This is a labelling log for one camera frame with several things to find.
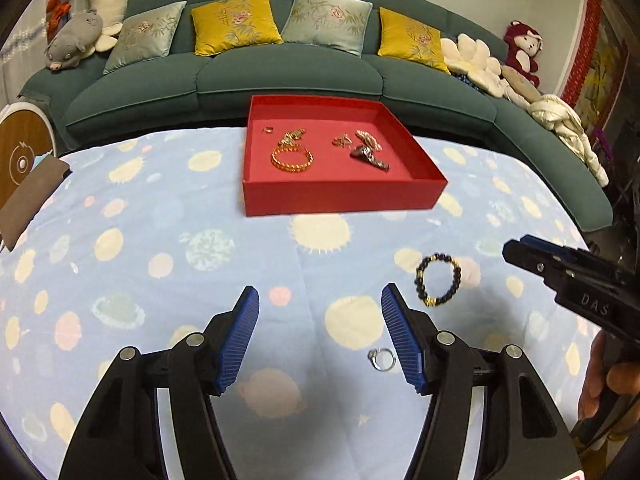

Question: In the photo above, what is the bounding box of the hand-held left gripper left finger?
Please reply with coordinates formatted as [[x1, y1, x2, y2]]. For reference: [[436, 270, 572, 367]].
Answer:
[[59, 285, 261, 480]]

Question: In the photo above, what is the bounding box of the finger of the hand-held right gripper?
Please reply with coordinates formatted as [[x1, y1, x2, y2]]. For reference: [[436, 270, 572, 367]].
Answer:
[[502, 240, 576, 293], [517, 235, 593, 260]]

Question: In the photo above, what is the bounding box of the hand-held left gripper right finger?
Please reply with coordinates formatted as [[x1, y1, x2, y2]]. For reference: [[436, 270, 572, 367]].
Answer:
[[381, 282, 583, 480]]

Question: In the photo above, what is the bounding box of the silver ring with stone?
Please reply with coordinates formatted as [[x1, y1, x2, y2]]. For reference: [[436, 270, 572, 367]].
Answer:
[[369, 349, 397, 372]]

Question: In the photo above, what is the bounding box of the dark beaded bracelet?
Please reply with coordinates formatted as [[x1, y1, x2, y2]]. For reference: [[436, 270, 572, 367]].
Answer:
[[416, 254, 463, 309]]

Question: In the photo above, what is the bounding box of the red cardboard box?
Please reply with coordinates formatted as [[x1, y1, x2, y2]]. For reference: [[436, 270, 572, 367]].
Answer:
[[242, 95, 448, 217]]

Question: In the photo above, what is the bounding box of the gold braided bangle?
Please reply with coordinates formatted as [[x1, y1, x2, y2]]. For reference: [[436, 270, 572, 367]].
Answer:
[[271, 147, 314, 172]]

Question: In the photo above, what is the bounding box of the silver wristwatch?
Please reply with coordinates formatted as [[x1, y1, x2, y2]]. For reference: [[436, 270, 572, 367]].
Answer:
[[351, 145, 392, 172]]

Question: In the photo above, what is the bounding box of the person's right hand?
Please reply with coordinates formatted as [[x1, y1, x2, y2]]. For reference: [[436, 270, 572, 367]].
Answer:
[[580, 332, 640, 420]]

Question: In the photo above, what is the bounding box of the blue planet print tablecloth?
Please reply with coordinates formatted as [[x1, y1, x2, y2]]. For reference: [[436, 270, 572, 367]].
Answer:
[[0, 127, 618, 480]]

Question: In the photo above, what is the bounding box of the cream crumpled blanket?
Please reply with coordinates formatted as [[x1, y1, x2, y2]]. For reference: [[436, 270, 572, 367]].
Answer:
[[527, 94, 610, 186]]

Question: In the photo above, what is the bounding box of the beige plush cushion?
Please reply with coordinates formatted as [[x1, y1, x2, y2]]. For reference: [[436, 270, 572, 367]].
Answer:
[[500, 65, 543, 108]]

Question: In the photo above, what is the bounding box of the red monkey plush toy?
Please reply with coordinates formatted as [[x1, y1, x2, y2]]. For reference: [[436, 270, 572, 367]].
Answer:
[[502, 20, 543, 87]]

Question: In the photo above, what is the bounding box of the cream flower shaped cushion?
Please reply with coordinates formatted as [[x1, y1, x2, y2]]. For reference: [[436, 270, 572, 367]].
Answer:
[[440, 33, 506, 96]]

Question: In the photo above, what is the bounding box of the yellow floral cushion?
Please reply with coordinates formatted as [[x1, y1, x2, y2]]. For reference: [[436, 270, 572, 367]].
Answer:
[[377, 6, 451, 73], [191, 0, 282, 57]]

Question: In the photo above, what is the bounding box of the brown flat pouch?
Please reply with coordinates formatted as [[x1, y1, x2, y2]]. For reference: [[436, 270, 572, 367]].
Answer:
[[0, 157, 71, 251]]

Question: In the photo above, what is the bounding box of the green sofa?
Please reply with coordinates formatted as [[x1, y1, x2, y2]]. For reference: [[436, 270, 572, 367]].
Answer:
[[22, 0, 615, 233]]

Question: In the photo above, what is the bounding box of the white round wooden top appliance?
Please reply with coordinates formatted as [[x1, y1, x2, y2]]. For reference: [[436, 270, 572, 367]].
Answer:
[[0, 101, 55, 206]]

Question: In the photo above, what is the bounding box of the grey floral cushion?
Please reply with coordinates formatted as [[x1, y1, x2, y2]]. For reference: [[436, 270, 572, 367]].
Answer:
[[103, 1, 187, 75], [281, 0, 373, 57]]

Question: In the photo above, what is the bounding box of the grey pig plush toy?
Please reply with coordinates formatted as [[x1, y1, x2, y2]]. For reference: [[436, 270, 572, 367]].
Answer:
[[44, 10, 104, 72]]

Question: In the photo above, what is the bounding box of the white curtain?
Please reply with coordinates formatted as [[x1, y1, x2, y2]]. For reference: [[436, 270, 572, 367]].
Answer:
[[0, 10, 51, 106]]

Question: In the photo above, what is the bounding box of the red orange hanging ornament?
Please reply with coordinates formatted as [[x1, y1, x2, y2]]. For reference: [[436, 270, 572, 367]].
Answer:
[[47, 0, 71, 36]]

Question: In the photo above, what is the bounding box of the red wall hanging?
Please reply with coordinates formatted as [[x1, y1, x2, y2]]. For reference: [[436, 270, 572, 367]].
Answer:
[[560, 0, 631, 121]]

